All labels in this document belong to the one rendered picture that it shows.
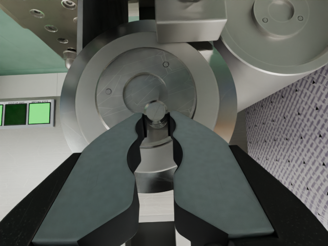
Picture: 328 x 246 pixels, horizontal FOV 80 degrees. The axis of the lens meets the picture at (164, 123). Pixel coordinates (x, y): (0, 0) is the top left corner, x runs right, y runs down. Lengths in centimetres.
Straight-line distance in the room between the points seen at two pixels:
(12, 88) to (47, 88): 52
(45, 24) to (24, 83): 319
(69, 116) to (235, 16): 17
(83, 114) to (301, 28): 20
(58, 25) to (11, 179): 38
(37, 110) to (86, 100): 42
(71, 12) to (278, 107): 39
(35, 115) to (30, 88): 301
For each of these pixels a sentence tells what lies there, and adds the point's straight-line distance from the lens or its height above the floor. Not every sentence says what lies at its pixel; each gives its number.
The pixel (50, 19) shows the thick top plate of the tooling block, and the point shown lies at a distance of 48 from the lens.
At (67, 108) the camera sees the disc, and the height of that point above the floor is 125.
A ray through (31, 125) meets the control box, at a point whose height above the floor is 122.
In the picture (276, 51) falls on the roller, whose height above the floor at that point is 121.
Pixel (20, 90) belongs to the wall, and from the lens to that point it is 367.
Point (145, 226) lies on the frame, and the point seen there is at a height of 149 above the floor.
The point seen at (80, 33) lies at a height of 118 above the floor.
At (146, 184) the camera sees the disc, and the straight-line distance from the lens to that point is 16.
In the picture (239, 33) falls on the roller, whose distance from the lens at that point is 20.
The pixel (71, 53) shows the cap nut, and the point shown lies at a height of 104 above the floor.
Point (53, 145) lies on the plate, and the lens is 56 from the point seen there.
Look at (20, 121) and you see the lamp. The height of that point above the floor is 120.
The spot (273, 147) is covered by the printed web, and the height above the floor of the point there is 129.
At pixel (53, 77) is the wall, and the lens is 346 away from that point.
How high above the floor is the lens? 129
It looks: 8 degrees down
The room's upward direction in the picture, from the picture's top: 177 degrees clockwise
